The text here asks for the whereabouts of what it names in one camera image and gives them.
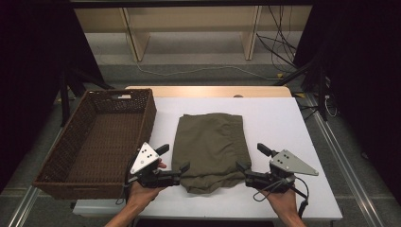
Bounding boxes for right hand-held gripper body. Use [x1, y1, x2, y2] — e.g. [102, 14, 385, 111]
[244, 148, 320, 194]

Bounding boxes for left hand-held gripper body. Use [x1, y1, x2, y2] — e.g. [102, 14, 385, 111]
[126, 141, 183, 189]

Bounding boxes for olive green pants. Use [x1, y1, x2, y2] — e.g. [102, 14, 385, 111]
[171, 112, 253, 195]

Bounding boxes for person's left hand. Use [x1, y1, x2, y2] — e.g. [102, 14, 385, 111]
[127, 159, 168, 207]

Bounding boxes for person's right hand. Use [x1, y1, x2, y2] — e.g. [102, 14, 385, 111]
[261, 187, 300, 218]

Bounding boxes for white table board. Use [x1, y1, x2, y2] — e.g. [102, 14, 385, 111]
[72, 96, 343, 221]

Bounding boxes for brown wicker basket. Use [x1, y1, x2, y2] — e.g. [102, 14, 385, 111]
[31, 88, 158, 201]

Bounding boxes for black metal stand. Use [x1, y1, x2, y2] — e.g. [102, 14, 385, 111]
[273, 51, 329, 123]
[58, 66, 115, 128]

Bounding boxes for dark curtain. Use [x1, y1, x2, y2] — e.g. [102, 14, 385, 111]
[292, 0, 401, 206]
[0, 0, 107, 193]

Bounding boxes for beige wooden shelf unit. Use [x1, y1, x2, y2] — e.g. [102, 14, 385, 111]
[73, 5, 314, 62]

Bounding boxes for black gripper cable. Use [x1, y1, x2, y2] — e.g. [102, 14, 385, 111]
[253, 175, 310, 219]
[114, 157, 134, 206]

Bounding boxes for metal floor rail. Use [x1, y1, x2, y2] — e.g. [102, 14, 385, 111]
[7, 127, 64, 227]
[305, 93, 386, 227]

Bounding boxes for white floor cable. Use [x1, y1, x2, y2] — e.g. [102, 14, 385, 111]
[134, 61, 282, 80]

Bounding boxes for bundle of black cables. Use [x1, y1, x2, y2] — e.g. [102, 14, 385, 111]
[255, 5, 300, 74]

